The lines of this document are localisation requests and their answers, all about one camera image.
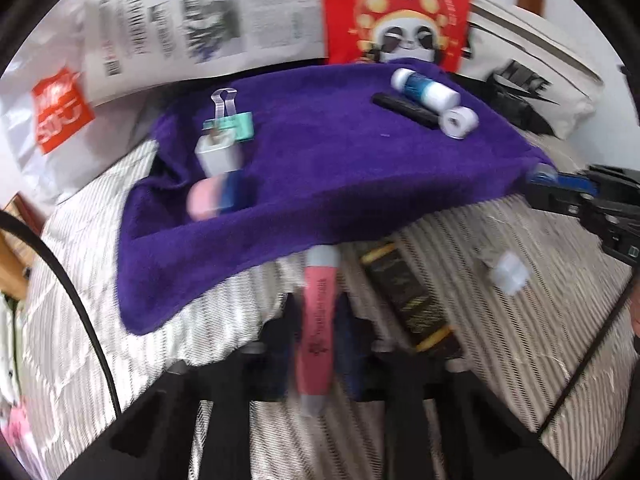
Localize white dotted cloth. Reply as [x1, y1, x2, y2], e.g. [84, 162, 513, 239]
[0, 292, 26, 401]

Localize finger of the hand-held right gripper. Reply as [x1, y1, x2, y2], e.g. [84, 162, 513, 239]
[523, 186, 589, 218]
[526, 162, 599, 194]

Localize pink and blue eraser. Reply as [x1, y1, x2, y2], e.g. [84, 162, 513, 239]
[186, 172, 256, 221]

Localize black tube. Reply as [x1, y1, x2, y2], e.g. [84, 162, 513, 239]
[371, 91, 441, 130]

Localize newspaper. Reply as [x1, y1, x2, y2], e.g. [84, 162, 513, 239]
[80, 0, 331, 108]

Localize purple towel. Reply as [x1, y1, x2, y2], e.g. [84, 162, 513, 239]
[116, 57, 556, 336]

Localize red paper bag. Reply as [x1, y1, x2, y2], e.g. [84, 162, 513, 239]
[317, 0, 473, 73]

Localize white plastic shopping bag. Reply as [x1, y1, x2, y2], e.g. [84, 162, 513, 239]
[0, 2, 166, 206]

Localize small white cap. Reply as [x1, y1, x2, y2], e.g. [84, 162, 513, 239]
[489, 252, 531, 295]

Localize wooden nightstand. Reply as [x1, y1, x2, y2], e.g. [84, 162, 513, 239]
[0, 230, 37, 303]

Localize blue and white bottle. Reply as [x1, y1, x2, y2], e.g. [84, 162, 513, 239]
[390, 67, 461, 111]

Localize white tape roll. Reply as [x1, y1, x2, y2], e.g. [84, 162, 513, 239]
[440, 106, 479, 140]

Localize pink pen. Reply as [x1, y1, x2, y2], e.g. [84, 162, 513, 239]
[297, 245, 343, 418]

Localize white waist bag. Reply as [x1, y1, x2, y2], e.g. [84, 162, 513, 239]
[450, 0, 608, 141]

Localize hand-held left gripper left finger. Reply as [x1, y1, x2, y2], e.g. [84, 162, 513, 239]
[65, 292, 303, 480]

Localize patterned book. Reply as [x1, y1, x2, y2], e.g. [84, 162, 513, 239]
[2, 191, 48, 223]

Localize green binder clip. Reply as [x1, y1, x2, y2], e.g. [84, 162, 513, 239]
[202, 87, 253, 143]

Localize white charger plug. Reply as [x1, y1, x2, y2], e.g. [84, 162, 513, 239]
[194, 132, 243, 178]

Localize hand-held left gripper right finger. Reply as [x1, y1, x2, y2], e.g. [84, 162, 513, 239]
[334, 295, 571, 480]

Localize pink plaid cloth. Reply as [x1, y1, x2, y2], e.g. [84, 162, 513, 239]
[0, 400, 31, 461]

